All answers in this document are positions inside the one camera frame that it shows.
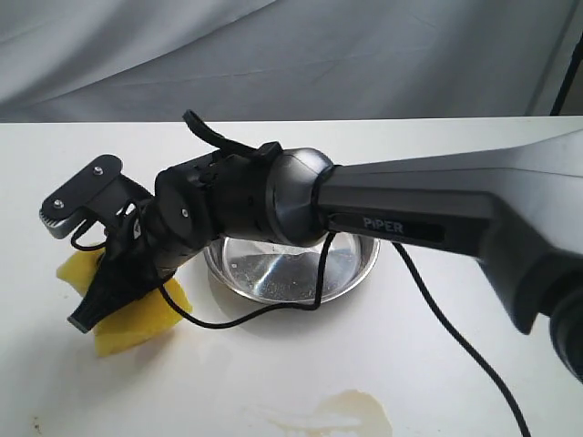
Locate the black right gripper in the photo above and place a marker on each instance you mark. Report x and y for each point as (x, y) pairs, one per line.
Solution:
(195, 203)

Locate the yellow sponge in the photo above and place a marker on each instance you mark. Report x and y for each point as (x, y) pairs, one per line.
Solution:
(138, 322)

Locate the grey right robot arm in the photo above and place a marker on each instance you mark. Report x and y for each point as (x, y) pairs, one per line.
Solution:
(517, 211)

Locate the round steel bowl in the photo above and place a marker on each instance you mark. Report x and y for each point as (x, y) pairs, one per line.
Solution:
(270, 273)

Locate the white backdrop cloth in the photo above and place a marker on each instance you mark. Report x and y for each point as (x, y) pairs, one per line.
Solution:
(80, 61)

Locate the black stand pole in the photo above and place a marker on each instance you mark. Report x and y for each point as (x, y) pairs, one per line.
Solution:
(570, 56)

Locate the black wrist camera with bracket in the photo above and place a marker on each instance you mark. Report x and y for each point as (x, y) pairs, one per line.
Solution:
(98, 191)

